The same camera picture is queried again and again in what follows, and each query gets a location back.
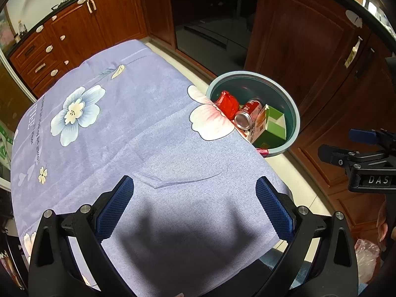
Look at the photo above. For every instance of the teal trash bin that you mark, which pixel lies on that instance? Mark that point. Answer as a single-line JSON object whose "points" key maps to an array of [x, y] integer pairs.
{"points": [[246, 85]]}

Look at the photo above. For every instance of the brown wooden kitchen cabinets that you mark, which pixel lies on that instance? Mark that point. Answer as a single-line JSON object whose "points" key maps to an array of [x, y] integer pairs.
{"points": [[81, 29]]}

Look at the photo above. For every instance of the right hand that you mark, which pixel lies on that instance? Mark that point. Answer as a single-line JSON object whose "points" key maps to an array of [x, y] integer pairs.
{"points": [[382, 226]]}

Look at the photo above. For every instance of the red snack wrapper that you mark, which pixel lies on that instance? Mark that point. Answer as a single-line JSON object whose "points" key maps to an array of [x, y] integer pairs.
{"points": [[228, 105]]}

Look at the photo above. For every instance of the black oven door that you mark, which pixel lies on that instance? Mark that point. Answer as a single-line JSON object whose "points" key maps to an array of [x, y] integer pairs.
{"points": [[214, 33]]}

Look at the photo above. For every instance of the brown wooden door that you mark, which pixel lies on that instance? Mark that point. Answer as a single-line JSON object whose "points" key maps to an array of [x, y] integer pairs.
{"points": [[330, 56]]}

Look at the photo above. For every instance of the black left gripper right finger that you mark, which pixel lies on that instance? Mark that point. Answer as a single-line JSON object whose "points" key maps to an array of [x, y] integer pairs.
{"points": [[295, 225]]}

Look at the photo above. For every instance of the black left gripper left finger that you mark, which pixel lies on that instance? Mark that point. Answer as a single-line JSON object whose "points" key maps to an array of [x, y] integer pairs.
{"points": [[91, 224]]}

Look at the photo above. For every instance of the clear plastic bag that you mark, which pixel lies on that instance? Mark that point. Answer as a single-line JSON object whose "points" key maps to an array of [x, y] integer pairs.
{"points": [[367, 254]]}

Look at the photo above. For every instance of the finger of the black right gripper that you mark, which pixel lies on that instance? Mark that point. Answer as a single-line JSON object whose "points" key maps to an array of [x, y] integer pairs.
{"points": [[363, 136], [335, 156]]}

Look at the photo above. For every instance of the red soda can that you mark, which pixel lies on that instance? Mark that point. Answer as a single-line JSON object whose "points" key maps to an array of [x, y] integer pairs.
{"points": [[246, 116]]}

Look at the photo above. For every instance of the purple floral tablecloth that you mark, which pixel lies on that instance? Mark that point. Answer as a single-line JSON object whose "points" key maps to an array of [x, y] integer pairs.
{"points": [[194, 220]]}

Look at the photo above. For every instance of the green white carton box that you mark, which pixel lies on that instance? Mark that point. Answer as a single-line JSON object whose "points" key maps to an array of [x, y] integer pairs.
{"points": [[269, 129]]}

